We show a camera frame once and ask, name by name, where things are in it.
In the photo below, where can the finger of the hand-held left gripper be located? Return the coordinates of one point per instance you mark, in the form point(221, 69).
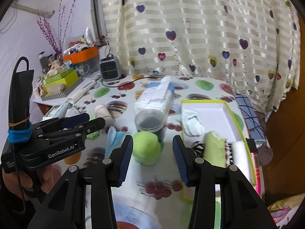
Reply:
point(75, 120)
point(94, 125)

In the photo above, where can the purple dried flower branches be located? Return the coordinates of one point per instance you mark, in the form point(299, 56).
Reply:
point(51, 35)

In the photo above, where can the white towel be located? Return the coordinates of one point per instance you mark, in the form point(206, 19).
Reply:
point(240, 157)

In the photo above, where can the black white striped sock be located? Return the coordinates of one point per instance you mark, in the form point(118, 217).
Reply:
point(229, 152)
point(199, 149)

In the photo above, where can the grey window frame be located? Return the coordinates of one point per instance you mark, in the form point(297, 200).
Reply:
point(97, 14)

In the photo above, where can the fruit-print tablecloth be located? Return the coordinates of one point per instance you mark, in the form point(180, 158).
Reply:
point(133, 179)

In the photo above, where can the person's left hand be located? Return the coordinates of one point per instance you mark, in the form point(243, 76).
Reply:
point(47, 179)

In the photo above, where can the pile of assorted small items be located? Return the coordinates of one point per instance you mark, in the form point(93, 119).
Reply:
point(76, 45)

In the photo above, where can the cream rolled sock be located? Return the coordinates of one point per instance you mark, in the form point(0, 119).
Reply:
point(102, 111)

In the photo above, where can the colourful printed blanket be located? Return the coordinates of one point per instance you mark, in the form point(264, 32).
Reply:
point(283, 212)

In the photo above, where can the lime green white box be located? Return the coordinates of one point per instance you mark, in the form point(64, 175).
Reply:
point(214, 114)

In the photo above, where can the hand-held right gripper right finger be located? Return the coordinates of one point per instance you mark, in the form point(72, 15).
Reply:
point(180, 162)

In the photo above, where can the white wipe sheet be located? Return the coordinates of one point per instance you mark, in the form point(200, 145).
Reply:
point(163, 85)

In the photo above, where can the cream heart-print curtain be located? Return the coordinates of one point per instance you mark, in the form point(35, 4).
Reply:
point(190, 16)

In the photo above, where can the silver foil bag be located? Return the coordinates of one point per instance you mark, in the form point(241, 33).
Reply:
point(88, 35)

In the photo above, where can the light green cloth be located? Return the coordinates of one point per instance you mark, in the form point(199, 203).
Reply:
point(94, 135)

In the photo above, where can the lime green cardboard box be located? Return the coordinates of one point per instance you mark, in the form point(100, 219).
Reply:
point(62, 81)

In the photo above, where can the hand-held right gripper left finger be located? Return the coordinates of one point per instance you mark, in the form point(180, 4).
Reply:
point(125, 159)

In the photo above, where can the small black box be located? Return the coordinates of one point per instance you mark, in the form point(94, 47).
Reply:
point(251, 144)

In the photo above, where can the blue white wipes pack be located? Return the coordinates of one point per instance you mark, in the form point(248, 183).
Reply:
point(152, 100)

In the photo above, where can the green towel patterned edge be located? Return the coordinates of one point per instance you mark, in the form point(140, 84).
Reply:
point(214, 148)

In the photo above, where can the clear storage box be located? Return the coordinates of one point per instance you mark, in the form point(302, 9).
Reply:
point(91, 66)

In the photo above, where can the white rolling pin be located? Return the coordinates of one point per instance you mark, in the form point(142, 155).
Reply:
point(83, 90)

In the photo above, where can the brown wooden wardrobe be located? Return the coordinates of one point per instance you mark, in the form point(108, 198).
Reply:
point(293, 124)

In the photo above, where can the small grey fan heater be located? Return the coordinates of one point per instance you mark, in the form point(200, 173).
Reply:
point(109, 68)

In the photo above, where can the orange box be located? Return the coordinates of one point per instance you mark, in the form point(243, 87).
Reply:
point(83, 54)

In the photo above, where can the clear plastic jar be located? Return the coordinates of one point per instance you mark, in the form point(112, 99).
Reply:
point(150, 121)

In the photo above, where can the light blue tissue pack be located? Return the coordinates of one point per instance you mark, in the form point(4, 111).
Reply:
point(53, 112)

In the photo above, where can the lime green fleece roll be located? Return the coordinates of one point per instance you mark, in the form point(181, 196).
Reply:
point(145, 148)

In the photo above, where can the glass jar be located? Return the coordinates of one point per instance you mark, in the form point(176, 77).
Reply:
point(42, 60)
point(51, 59)

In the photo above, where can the grey chevron box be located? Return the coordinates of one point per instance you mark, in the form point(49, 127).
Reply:
point(71, 90)

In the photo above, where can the light blue cloth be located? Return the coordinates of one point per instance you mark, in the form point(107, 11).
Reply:
point(114, 140)

